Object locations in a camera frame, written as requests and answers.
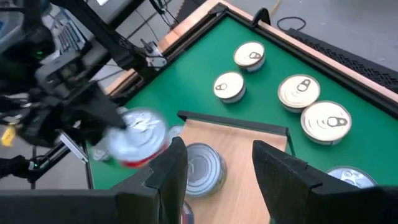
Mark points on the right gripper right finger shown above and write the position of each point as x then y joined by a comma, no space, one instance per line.
286,186

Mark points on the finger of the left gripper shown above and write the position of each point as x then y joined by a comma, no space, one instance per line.
88,133
102,109

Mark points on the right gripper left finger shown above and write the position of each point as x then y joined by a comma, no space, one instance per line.
155,186

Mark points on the silver-lid seafood can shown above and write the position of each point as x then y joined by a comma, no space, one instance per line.
203,169
175,131
99,154

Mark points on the red label seafood can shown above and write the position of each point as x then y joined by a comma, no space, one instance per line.
140,137

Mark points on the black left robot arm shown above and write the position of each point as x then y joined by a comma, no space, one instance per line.
18,67

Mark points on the yellow tag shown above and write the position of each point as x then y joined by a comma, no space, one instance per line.
7,136

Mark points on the blue albacore tuna can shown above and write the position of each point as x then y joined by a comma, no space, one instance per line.
351,177

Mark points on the black orange-striped floor mat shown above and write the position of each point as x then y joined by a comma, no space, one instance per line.
189,9

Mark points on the black perforated panel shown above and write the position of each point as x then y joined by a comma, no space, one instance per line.
367,67

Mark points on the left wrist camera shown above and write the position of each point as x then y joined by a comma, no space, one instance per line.
59,74

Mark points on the white arm base bracket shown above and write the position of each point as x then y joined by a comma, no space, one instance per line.
157,60

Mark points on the black clamp bracket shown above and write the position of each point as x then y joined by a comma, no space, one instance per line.
262,17

